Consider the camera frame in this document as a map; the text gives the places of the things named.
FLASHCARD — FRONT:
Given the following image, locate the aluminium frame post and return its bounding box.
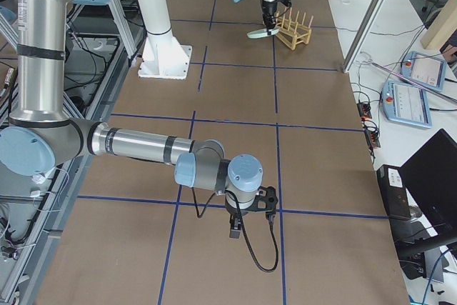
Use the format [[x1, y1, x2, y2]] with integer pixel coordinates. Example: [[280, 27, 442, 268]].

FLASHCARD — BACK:
[[342, 0, 385, 73]]

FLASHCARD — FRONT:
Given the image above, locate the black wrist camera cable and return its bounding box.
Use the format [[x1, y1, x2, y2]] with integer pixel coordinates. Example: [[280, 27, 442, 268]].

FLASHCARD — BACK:
[[191, 186, 280, 273]]

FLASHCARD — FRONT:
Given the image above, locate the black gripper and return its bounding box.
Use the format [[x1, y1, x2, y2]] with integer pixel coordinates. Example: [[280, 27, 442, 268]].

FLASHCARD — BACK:
[[226, 202, 247, 239], [261, 0, 278, 36]]

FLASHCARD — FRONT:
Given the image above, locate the metal reacher grabber tool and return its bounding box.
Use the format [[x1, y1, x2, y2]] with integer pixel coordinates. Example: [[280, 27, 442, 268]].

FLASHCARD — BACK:
[[363, 58, 456, 104]]

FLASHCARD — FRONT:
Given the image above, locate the black power strip right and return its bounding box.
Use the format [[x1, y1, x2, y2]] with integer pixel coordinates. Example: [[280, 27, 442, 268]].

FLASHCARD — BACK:
[[357, 101, 372, 119]]

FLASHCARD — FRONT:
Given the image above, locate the black power strip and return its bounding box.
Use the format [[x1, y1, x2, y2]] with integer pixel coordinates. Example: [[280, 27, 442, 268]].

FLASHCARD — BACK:
[[361, 118, 381, 149], [357, 101, 372, 119]]

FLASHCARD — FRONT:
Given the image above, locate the black computer box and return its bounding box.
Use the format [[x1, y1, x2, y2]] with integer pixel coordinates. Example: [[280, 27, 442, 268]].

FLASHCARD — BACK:
[[376, 164, 411, 221]]

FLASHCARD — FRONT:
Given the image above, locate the near teach pendant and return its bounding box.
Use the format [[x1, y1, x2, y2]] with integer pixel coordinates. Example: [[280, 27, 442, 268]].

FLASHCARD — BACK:
[[381, 81, 432, 129]]

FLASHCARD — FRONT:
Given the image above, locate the far teach pendant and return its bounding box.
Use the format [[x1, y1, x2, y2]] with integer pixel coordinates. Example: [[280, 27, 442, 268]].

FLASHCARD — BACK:
[[401, 51, 447, 91]]

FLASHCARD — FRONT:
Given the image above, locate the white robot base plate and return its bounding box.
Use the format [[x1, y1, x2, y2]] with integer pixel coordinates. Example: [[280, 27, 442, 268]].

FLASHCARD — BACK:
[[138, 36, 193, 80]]

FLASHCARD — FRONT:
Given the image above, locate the teach pendant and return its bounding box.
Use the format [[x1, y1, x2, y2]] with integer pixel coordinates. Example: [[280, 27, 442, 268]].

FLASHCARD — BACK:
[[401, 51, 447, 91], [381, 81, 432, 129]]

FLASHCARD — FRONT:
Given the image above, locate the wooden dish rack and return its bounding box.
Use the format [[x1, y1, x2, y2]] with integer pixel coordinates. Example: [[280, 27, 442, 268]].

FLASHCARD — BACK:
[[275, 9, 313, 51]]

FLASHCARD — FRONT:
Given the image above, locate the black laptop monitor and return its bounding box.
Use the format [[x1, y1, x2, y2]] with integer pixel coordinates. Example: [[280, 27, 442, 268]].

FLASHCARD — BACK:
[[394, 129, 456, 258]]

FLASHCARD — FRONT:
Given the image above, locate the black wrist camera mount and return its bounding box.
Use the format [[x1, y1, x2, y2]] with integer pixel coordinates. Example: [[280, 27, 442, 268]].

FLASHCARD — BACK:
[[248, 186, 278, 224]]

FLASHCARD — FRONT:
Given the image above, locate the light green ceramic plate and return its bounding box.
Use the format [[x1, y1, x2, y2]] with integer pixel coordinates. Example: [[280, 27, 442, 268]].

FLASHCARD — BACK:
[[246, 27, 279, 39]]

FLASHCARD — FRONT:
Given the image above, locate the black power strip left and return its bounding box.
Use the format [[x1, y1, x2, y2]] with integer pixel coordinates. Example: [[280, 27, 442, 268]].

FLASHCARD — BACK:
[[361, 118, 381, 149]]

